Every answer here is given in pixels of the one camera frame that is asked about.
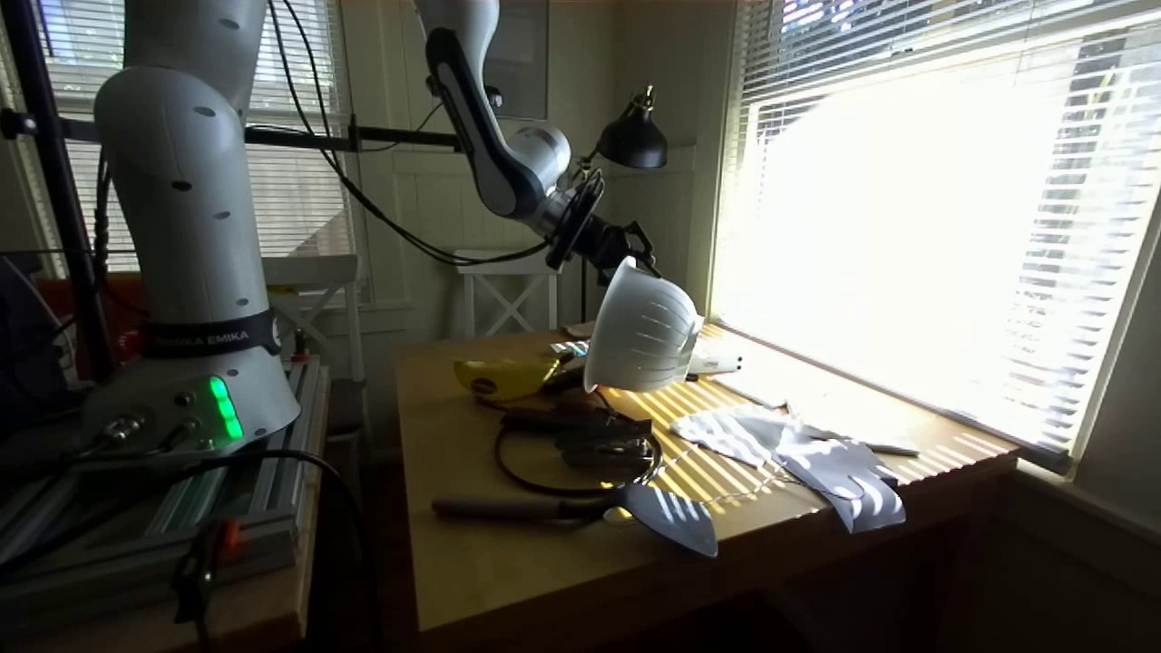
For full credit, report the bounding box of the wooden handled trowel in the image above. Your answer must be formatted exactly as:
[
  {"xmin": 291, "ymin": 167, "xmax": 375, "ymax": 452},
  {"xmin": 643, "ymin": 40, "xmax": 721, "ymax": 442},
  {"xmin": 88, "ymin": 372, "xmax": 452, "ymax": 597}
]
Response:
[{"xmin": 430, "ymin": 477, "xmax": 721, "ymax": 562}]

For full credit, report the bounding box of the black corded device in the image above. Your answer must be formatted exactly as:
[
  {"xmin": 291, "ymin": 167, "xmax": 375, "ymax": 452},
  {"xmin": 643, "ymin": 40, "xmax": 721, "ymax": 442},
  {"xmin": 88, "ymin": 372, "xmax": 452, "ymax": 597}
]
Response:
[{"xmin": 502, "ymin": 401, "xmax": 664, "ymax": 484}]

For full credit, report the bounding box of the black desk lamp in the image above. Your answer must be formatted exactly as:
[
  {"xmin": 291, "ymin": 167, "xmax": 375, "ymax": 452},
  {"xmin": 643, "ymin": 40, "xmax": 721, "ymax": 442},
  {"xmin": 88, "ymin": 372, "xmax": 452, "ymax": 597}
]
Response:
[{"xmin": 591, "ymin": 79, "xmax": 672, "ymax": 173}]

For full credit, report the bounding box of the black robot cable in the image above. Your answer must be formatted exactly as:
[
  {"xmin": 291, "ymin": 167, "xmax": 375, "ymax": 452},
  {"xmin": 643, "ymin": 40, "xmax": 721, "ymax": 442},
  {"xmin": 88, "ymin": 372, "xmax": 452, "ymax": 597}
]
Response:
[{"xmin": 264, "ymin": 0, "xmax": 557, "ymax": 273}]

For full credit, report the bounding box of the yellow plastic banana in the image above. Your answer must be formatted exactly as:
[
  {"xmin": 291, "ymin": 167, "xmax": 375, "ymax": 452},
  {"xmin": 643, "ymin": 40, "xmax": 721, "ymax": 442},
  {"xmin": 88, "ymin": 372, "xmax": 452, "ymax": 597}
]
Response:
[{"xmin": 452, "ymin": 354, "xmax": 566, "ymax": 408}]

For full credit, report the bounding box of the large white window blind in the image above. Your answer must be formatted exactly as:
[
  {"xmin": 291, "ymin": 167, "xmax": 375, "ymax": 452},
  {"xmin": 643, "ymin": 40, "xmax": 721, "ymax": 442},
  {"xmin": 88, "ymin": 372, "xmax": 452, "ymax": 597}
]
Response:
[{"xmin": 713, "ymin": 0, "xmax": 1161, "ymax": 456}]

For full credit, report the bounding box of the black horizontal pole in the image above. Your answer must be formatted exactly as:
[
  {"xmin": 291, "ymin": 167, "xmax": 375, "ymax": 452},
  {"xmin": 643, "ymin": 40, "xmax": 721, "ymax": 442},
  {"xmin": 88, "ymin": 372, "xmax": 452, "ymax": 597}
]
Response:
[{"xmin": 0, "ymin": 107, "xmax": 470, "ymax": 155}]

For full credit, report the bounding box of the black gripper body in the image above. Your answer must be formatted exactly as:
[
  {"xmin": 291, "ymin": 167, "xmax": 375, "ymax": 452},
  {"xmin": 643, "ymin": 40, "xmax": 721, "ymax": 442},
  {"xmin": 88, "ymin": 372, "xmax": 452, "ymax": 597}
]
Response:
[{"xmin": 557, "ymin": 179, "xmax": 658, "ymax": 281}]

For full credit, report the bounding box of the black power cable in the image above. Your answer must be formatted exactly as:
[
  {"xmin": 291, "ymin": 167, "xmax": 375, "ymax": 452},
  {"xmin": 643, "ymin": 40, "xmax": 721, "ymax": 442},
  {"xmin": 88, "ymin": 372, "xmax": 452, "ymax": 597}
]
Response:
[{"xmin": 173, "ymin": 446, "xmax": 383, "ymax": 653}]

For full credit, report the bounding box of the small white window blind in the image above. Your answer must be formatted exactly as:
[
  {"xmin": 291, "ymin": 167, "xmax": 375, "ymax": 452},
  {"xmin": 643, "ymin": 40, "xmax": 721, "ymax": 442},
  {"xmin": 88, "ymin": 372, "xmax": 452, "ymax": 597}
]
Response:
[{"xmin": 34, "ymin": 0, "xmax": 355, "ymax": 267}]

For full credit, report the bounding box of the grey wall panel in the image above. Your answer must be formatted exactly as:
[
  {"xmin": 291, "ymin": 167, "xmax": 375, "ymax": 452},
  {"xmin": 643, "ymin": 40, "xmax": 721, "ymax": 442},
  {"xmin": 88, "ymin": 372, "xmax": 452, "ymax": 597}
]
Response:
[{"xmin": 498, "ymin": 0, "xmax": 552, "ymax": 124}]

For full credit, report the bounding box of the patterned white sheet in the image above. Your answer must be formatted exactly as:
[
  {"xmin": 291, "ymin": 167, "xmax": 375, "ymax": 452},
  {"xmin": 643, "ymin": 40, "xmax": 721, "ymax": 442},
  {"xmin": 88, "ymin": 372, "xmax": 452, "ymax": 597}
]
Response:
[{"xmin": 668, "ymin": 402, "xmax": 795, "ymax": 478}]

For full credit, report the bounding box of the white slotted bowl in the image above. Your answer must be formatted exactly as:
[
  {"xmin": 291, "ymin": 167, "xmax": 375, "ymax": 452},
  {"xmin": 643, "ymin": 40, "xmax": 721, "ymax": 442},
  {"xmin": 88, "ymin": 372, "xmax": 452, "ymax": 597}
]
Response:
[{"xmin": 582, "ymin": 256, "xmax": 708, "ymax": 401}]

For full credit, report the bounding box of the white wooden chair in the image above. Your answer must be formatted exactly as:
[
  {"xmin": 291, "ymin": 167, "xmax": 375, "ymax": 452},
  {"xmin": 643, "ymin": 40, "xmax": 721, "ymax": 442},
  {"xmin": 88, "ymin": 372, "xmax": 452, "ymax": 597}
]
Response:
[
  {"xmin": 263, "ymin": 251, "xmax": 363, "ymax": 390},
  {"xmin": 452, "ymin": 246, "xmax": 570, "ymax": 343}
]

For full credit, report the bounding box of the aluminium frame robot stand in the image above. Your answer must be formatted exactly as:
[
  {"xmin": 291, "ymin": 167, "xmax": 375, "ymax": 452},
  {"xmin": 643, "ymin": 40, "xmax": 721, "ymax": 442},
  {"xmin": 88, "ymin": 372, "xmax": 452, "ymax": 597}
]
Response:
[{"xmin": 0, "ymin": 358, "xmax": 333, "ymax": 645}]

